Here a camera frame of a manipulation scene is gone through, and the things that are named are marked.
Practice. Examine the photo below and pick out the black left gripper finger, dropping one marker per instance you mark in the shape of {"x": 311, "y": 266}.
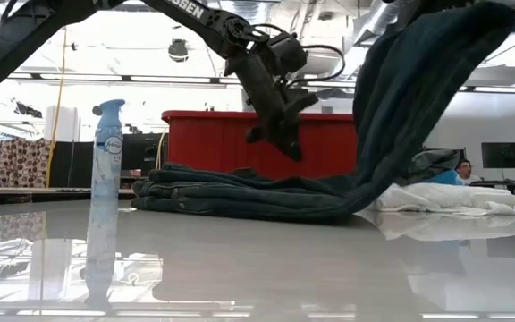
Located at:
{"x": 291, "y": 145}
{"x": 255, "y": 134}

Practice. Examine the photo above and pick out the black garment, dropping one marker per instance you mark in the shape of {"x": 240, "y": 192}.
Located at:
{"x": 396, "y": 112}

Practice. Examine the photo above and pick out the dark grey garment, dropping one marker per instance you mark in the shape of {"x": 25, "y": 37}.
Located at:
{"x": 436, "y": 163}

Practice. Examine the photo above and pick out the blue garment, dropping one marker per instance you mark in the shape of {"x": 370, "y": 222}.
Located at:
{"x": 447, "y": 178}

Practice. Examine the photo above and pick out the white lace garment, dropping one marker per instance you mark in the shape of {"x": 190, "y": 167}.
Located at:
{"x": 454, "y": 199}

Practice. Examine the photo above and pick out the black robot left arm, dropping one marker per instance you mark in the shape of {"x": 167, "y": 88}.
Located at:
{"x": 25, "y": 36}

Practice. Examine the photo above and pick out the red plastic laundry basket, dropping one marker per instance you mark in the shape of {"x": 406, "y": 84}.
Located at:
{"x": 213, "y": 143}

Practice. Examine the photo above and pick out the black ceiling dome device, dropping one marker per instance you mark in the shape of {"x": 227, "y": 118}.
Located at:
{"x": 178, "y": 50}

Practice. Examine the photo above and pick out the light blue air freshener bottle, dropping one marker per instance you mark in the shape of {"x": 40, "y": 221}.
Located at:
{"x": 105, "y": 165}

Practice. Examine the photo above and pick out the person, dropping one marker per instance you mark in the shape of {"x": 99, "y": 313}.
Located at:
{"x": 465, "y": 172}

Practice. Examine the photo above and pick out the black partition panel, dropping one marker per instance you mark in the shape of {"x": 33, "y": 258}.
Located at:
{"x": 72, "y": 165}

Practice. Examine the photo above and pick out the white cylinder column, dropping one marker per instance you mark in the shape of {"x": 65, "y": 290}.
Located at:
{"x": 63, "y": 125}

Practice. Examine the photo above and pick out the small black monitor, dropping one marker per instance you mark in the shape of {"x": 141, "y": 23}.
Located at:
{"x": 503, "y": 155}

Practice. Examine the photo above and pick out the brown dotted cloth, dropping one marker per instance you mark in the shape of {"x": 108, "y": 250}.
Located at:
{"x": 25, "y": 163}

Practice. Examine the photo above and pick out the tan wooden desk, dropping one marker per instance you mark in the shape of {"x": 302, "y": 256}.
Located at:
{"x": 25, "y": 190}

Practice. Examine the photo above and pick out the smooth silver ventilation duct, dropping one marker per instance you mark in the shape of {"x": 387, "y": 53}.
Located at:
{"x": 374, "y": 20}

